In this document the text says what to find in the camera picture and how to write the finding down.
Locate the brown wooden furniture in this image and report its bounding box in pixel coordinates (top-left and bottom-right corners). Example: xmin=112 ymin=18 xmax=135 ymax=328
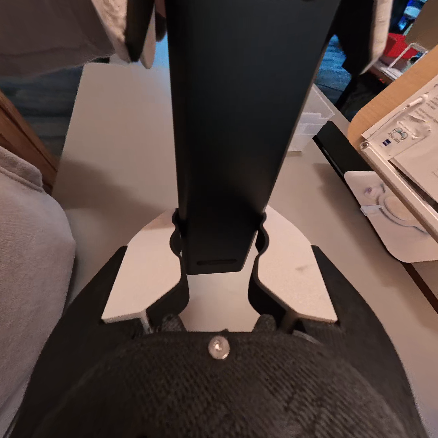
xmin=0 ymin=91 xmax=58 ymax=194

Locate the silver metal frame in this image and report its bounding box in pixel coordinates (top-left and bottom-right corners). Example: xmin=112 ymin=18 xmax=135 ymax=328
xmin=359 ymin=141 xmax=438 ymax=242

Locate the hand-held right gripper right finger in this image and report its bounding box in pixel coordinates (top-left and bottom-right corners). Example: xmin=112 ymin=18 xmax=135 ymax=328
xmin=247 ymin=205 xmax=339 ymax=330

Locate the red box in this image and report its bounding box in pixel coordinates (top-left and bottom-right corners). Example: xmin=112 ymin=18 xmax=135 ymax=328
xmin=383 ymin=32 xmax=429 ymax=61

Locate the person's left forearm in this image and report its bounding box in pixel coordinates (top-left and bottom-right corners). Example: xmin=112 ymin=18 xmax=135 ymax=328
xmin=0 ymin=0 xmax=118 ymax=77

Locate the person's grey sweatshirt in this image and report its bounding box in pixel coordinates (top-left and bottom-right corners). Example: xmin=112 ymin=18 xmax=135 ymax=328
xmin=0 ymin=146 xmax=76 ymax=438

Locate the white paper sheet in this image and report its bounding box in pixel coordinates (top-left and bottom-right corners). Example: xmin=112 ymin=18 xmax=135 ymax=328
xmin=361 ymin=84 xmax=438 ymax=206

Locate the black usb hub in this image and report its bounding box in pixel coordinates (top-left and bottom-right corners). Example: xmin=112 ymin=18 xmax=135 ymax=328
xmin=164 ymin=0 xmax=343 ymax=276

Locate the clear plastic box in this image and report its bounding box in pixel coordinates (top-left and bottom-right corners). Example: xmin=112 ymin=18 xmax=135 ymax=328
xmin=287 ymin=85 xmax=336 ymax=152

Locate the white wipe packet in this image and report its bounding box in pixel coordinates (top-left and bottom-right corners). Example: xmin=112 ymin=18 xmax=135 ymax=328
xmin=376 ymin=119 xmax=432 ymax=161

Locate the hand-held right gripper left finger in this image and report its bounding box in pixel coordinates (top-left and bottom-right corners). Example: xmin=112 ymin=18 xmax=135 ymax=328
xmin=101 ymin=209 xmax=190 ymax=324

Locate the light wooden board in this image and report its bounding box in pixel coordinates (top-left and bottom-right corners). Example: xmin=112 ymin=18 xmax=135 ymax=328
xmin=347 ymin=44 xmax=438 ymax=151

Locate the white blister package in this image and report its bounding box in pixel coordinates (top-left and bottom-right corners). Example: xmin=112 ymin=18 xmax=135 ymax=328
xmin=343 ymin=170 xmax=438 ymax=264

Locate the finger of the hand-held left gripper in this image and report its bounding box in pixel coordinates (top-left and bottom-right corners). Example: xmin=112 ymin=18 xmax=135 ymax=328
xmin=91 ymin=0 xmax=168 ymax=70
xmin=328 ymin=0 xmax=395 ymax=77

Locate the black bar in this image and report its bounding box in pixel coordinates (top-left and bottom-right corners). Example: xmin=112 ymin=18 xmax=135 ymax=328
xmin=312 ymin=121 xmax=374 ymax=183

